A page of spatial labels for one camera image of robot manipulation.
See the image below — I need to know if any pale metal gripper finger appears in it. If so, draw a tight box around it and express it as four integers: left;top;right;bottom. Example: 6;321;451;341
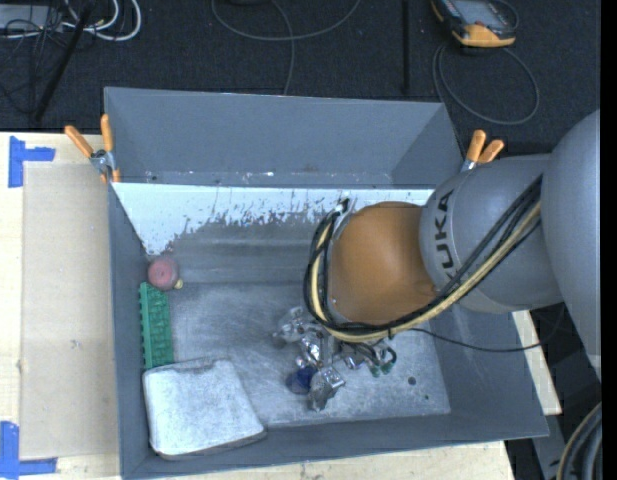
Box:
306;367;347;413

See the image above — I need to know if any grey metal bin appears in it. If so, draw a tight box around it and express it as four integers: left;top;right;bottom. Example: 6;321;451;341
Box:
102;86;551;480

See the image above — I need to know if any white flat pad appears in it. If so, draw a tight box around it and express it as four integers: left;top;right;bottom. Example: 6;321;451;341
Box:
141;357;269;458

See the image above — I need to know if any pale cardboard board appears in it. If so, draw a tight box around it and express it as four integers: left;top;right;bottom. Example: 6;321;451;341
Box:
18;161;121;460

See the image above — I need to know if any small dark blue object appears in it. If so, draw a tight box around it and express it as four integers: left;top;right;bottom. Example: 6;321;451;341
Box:
286;364;319;396

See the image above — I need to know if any red round toy fruit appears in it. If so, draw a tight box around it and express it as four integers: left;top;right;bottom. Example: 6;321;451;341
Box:
147;255;185;291

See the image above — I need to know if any dark green flat block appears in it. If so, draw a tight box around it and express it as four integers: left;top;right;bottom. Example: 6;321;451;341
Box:
138;281;176;370

